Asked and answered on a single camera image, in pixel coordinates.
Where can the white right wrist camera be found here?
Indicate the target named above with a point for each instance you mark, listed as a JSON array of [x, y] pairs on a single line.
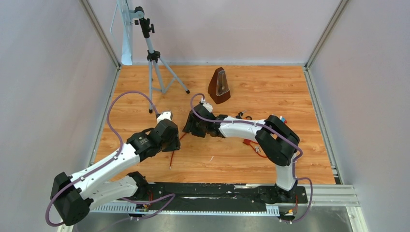
[[206, 105]]

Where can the black padlock keys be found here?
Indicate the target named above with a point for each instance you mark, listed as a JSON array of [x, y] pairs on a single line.
[[240, 114]]

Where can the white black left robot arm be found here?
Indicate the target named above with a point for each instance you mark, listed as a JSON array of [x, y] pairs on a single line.
[[74, 196]]

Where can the brown wooden metronome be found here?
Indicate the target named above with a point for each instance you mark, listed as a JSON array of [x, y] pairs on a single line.
[[218, 88]]

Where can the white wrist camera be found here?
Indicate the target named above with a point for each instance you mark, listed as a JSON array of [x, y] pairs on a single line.
[[164, 115], [206, 105]]

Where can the red cable lock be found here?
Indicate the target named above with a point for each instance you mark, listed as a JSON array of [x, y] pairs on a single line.
[[173, 152], [255, 147]]

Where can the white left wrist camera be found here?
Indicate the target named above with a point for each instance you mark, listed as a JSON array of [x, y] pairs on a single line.
[[164, 115]]

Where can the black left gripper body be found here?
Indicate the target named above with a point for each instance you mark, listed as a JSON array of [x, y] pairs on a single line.
[[172, 144]]

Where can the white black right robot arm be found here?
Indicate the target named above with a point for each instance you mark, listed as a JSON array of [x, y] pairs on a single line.
[[274, 137]]

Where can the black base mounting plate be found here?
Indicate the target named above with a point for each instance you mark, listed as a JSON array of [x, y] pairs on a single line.
[[220, 197]]

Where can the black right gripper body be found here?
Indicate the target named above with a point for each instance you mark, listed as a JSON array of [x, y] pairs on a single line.
[[201, 129]]

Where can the grey camera tripod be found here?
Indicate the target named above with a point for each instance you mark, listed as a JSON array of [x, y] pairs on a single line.
[[153, 56]]

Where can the white board on tripod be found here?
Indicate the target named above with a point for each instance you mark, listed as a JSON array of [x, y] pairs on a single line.
[[122, 12]]

